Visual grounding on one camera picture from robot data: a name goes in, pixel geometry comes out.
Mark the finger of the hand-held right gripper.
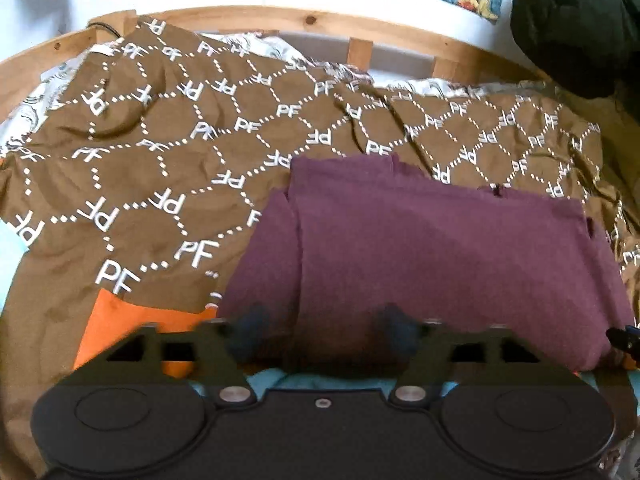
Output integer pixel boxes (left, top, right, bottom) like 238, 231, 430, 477
605, 326, 640, 368

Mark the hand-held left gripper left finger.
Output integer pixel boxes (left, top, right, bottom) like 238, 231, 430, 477
70, 305, 271, 407

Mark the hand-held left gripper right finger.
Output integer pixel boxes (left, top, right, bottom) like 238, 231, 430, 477
372, 305, 571, 407

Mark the maroon long sleeve shirt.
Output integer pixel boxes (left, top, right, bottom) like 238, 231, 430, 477
220, 154, 636, 376

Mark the brown patterned blanket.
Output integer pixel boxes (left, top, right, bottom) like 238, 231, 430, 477
0, 15, 640, 480

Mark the white floral bed sheet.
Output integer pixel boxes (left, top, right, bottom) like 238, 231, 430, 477
0, 30, 501, 156

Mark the black puffer jacket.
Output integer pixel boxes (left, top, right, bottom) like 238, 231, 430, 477
510, 0, 640, 101

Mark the wooden bed frame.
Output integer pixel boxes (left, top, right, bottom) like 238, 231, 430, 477
0, 5, 551, 121

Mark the black cable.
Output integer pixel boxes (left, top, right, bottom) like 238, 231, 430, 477
87, 19, 126, 38

